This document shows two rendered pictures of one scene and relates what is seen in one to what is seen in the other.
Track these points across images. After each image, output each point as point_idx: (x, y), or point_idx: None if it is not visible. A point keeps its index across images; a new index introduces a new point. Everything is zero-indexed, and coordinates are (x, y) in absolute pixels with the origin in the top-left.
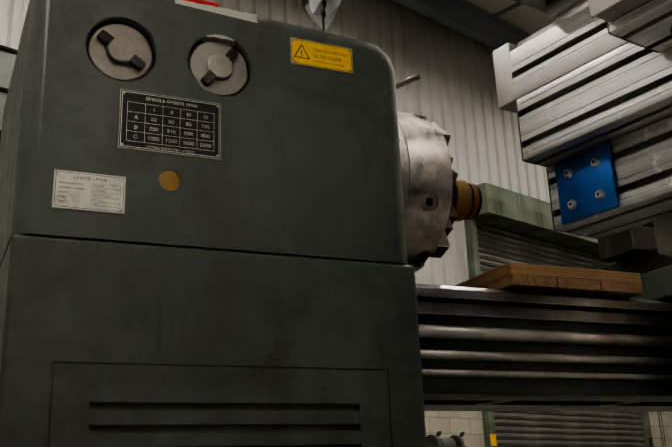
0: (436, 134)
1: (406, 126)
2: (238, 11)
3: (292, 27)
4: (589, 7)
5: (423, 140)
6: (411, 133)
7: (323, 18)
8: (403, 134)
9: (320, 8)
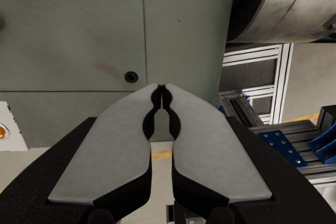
0: (303, 40)
1: (269, 38)
2: (4, 150)
3: None
4: (166, 207)
5: (274, 42)
6: (265, 41)
7: (168, 104)
8: (252, 42)
9: (152, 132)
